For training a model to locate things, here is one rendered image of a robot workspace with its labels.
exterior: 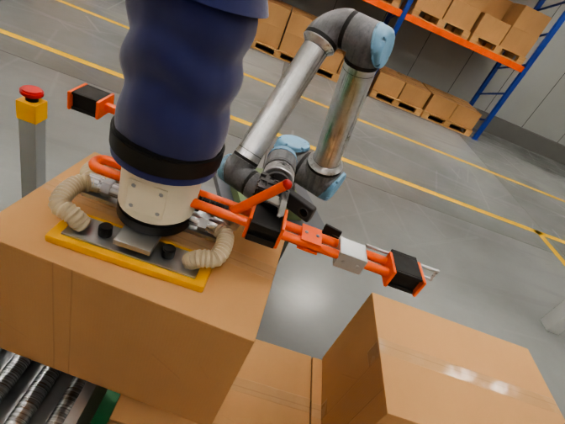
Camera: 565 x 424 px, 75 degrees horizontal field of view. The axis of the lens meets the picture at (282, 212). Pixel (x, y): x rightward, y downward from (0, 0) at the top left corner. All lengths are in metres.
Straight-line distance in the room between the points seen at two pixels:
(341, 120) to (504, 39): 7.55
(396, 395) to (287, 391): 0.46
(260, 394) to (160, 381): 0.45
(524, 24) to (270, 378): 8.22
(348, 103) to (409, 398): 0.90
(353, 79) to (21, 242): 1.00
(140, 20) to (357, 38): 0.73
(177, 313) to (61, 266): 0.25
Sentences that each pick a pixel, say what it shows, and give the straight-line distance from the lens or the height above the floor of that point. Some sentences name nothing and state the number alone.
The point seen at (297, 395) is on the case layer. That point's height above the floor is 0.54.
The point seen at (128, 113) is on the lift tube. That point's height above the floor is 1.39.
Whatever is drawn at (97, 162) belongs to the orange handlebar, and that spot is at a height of 1.21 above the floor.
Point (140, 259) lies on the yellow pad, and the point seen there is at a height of 1.09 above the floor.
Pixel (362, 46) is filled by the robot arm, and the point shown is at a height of 1.56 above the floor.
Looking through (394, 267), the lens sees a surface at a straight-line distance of 0.89.
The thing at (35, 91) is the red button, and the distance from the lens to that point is 1.54.
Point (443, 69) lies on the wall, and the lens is 9.90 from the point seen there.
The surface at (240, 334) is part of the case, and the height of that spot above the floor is 1.07.
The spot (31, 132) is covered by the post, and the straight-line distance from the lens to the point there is 1.59.
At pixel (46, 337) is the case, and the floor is 0.80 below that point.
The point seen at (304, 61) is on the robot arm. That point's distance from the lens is 1.23.
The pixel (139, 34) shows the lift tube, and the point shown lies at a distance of 0.66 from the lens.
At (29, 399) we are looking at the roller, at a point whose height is 0.55.
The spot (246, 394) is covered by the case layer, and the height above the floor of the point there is 0.54.
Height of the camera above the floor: 1.70
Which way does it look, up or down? 33 degrees down
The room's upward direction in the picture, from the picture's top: 25 degrees clockwise
